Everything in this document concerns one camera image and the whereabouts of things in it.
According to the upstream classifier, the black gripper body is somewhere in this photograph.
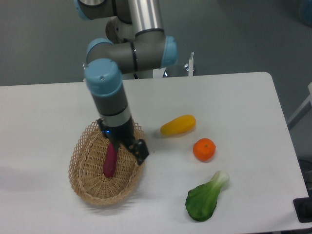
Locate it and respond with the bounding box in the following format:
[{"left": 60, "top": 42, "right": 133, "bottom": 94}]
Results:
[{"left": 97, "top": 118, "right": 138, "bottom": 157}]

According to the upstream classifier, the purple sweet potato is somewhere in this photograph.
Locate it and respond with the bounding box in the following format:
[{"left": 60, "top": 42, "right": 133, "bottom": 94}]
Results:
[{"left": 103, "top": 143, "right": 117, "bottom": 178}]

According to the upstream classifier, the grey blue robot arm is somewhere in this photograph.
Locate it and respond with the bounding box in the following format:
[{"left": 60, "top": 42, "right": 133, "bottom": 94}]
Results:
[{"left": 75, "top": 0, "right": 178, "bottom": 164}]

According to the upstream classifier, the woven wicker oval basket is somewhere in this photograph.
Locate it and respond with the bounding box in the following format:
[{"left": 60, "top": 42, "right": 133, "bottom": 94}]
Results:
[{"left": 68, "top": 121, "right": 144, "bottom": 206}]

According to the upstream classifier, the yellow mango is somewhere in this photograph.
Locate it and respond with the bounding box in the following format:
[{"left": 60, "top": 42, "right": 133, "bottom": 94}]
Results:
[{"left": 160, "top": 115, "right": 196, "bottom": 137}]

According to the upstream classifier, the orange tangerine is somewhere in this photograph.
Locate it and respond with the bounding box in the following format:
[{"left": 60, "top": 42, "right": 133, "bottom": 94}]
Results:
[{"left": 193, "top": 138, "right": 216, "bottom": 162}]

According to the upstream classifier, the green bok choy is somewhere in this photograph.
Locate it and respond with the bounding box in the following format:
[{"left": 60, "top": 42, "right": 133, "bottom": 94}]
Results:
[{"left": 185, "top": 171, "right": 230, "bottom": 222}]

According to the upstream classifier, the black device at table edge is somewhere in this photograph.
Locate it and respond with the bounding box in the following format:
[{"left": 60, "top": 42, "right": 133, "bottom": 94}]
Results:
[{"left": 293, "top": 197, "right": 312, "bottom": 223}]

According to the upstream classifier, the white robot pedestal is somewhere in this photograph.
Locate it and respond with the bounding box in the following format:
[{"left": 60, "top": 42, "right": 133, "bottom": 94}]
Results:
[{"left": 123, "top": 68, "right": 166, "bottom": 80}]

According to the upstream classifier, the white frame at right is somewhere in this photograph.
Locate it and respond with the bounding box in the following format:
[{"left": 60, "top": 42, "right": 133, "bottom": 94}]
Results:
[{"left": 287, "top": 83, "right": 312, "bottom": 131}]

